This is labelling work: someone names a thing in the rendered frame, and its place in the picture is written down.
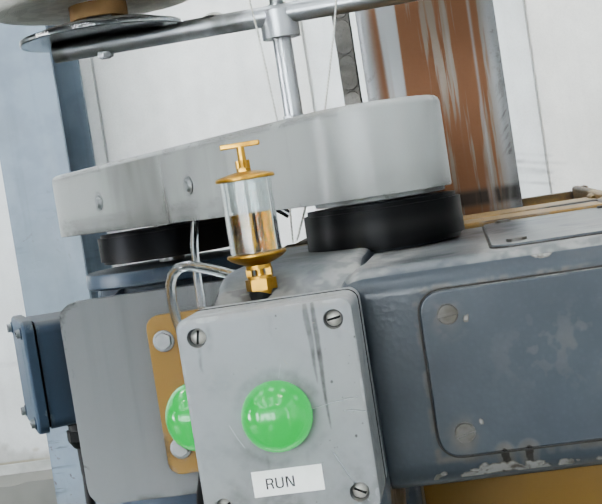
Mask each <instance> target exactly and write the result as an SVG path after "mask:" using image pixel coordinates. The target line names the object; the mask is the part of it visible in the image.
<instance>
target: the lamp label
mask: <svg viewBox="0 0 602 504"><path fill-rule="evenodd" d="M251 476H252V483H253V489H254V495H255V498H260V497H268V496H276V495H284V494H292V493H301V492H309V491H317V490H325V484H324V478H323V472H322V465H321V464H314V465H306V466H298V467H290V468H282V469H274V470H266V471H258V472H251Z"/></svg>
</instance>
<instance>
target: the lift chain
mask: <svg viewBox="0 0 602 504"><path fill-rule="evenodd" d="M334 37H335V43H336V49H337V55H338V62H339V70H340V76H341V83H342V88H343V95H344V102H345V106H346V105H351V104H357V103H363V101H362V96H361V89H360V81H359V75H358V68H357V63H356V56H355V50H354V42H353V35H352V29H351V23H350V17H349V13H345V14H339V15H336V23H335V36H334Z"/></svg>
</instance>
